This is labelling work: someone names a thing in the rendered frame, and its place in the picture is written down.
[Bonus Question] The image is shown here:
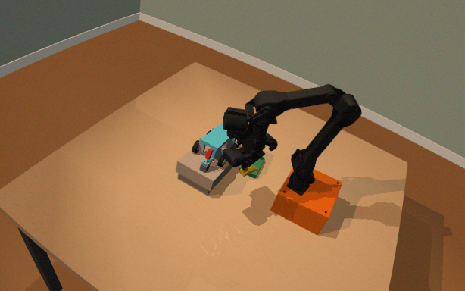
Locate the tan sloped ramp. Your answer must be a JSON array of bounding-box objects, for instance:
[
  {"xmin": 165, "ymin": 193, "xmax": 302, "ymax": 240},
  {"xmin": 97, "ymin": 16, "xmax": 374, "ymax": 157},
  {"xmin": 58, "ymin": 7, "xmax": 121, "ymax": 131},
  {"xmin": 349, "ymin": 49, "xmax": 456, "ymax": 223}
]
[{"xmin": 176, "ymin": 145, "xmax": 233, "ymax": 195}]

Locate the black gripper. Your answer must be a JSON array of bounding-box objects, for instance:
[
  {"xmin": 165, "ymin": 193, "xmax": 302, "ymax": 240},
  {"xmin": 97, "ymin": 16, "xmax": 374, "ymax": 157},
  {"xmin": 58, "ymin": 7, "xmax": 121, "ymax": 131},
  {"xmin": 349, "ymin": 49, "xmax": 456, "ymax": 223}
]
[{"xmin": 222, "ymin": 129, "xmax": 278, "ymax": 170}]

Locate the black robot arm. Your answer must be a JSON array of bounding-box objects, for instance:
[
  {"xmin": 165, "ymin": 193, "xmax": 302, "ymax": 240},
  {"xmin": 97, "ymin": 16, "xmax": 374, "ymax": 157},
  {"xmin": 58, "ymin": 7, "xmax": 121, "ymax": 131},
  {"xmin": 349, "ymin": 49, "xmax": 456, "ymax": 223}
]
[{"xmin": 223, "ymin": 84, "xmax": 362, "ymax": 196}]

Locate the teal trolley with black wheels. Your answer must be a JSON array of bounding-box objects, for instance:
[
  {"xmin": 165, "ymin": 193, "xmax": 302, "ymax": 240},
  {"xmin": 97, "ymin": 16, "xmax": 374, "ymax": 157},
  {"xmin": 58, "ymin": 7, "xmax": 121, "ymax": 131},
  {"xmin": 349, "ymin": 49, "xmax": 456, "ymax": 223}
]
[{"xmin": 192, "ymin": 124, "xmax": 239, "ymax": 167}]

